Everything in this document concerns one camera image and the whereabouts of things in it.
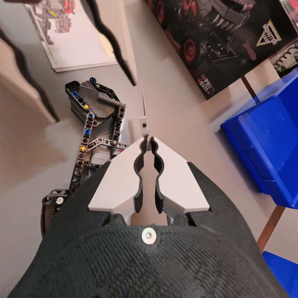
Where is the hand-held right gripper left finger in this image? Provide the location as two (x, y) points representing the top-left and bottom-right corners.
(88, 137), (147, 226)

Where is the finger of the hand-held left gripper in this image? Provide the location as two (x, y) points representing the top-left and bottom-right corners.
(0, 27), (60, 124)
(85, 0), (138, 87)

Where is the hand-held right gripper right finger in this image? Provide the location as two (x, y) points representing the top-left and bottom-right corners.
(150, 136), (210, 226)

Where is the toy brick truck chassis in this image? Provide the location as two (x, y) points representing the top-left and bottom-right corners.
(41, 77), (129, 235)

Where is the grey toy panel red print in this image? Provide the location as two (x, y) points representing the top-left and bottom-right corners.
(139, 81), (151, 150)

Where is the building instruction booklet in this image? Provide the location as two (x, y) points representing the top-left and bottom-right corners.
(24, 0), (118, 72)

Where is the dark toy truck box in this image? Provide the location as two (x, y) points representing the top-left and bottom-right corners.
(144, 0), (298, 100)

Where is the blue plastic bin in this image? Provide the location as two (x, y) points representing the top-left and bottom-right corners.
(263, 251), (298, 298)
(220, 69), (298, 209)

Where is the brown tape strip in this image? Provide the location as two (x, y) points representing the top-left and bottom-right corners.
(241, 76), (286, 252)

